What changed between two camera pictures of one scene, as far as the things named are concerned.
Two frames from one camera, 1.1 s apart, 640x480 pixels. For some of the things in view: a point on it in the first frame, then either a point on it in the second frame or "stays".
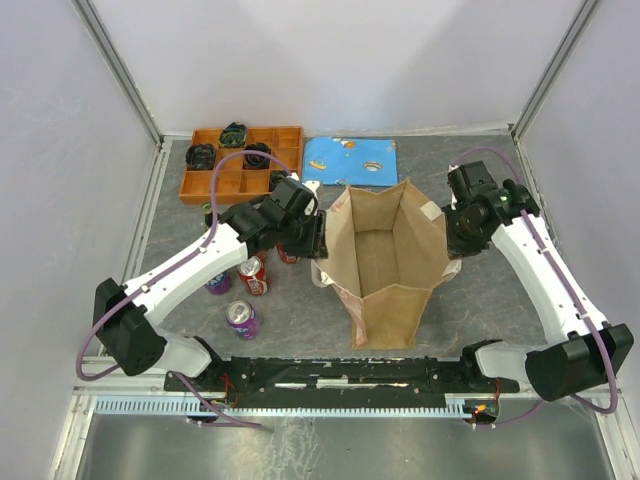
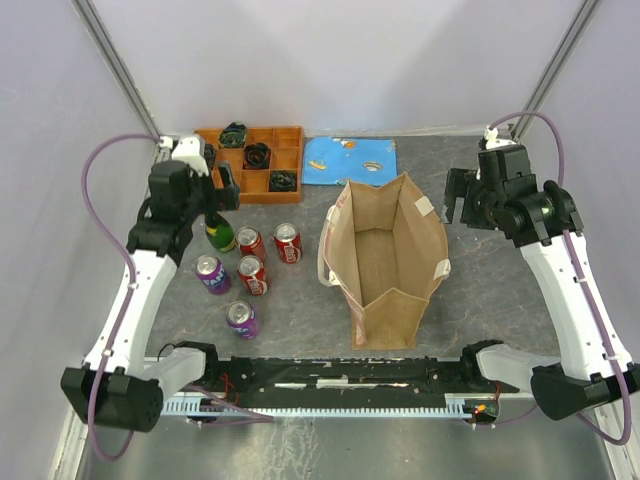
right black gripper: [457, 247] -> [464, 184]
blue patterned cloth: [347, 161] stays
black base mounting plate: [341, 376] stays
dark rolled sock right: [275, 177] stays
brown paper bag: [383, 254] stays
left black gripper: [315, 246] -> [227, 197]
